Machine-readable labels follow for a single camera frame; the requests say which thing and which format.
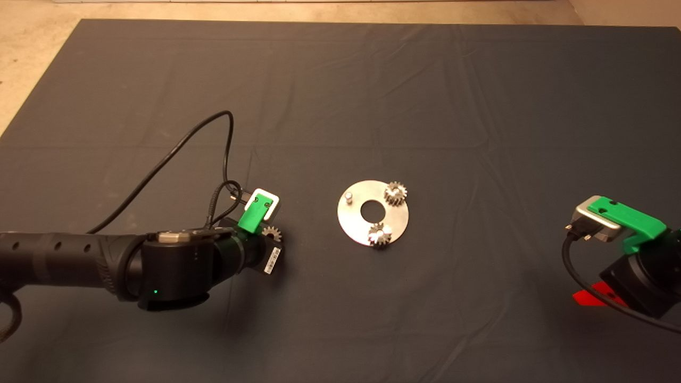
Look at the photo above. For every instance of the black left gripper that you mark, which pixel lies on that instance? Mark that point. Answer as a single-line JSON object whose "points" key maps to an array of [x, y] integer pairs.
{"points": [[258, 255]]}

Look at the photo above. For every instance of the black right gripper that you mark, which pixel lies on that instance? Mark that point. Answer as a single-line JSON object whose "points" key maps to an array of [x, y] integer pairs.
{"points": [[654, 276]]}

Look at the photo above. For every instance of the bright steel planetary gear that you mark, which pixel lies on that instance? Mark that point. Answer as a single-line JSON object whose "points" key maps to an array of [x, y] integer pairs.
{"points": [[272, 232]]}

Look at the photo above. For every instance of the dark steel planetary gear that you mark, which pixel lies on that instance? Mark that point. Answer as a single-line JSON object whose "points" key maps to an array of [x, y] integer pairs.
{"points": [[395, 196], [380, 236]]}

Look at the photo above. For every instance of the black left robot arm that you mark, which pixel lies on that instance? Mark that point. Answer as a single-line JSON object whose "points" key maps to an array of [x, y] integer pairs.
{"points": [[175, 271]]}

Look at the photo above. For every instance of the round metal carrier plate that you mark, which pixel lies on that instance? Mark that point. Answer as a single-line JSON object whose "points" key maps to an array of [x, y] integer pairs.
{"points": [[354, 223]]}

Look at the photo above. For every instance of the dark grey table cloth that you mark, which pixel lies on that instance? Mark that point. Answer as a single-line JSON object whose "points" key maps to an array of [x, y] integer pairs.
{"points": [[372, 106]]}

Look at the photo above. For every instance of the green left camera mount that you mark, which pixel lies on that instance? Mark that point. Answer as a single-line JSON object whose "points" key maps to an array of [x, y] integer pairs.
{"points": [[252, 215]]}

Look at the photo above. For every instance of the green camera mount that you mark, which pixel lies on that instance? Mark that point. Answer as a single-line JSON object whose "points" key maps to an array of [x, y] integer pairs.
{"points": [[630, 218], [252, 215]]}

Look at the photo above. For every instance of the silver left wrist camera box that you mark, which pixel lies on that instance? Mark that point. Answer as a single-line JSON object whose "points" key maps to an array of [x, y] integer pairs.
{"points": [[274, 207]]}

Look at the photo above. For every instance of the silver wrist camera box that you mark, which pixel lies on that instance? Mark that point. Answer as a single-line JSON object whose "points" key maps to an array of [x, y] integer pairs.
{"points": [[274, 207], [593, 229]]}

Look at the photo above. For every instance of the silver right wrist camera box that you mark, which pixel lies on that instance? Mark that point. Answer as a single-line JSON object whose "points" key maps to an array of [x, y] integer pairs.
{"points": [[593, 229]]}

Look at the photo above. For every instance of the green right camera mount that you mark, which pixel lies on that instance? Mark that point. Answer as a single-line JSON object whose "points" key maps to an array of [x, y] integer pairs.
{"points": [[630, 218]]}

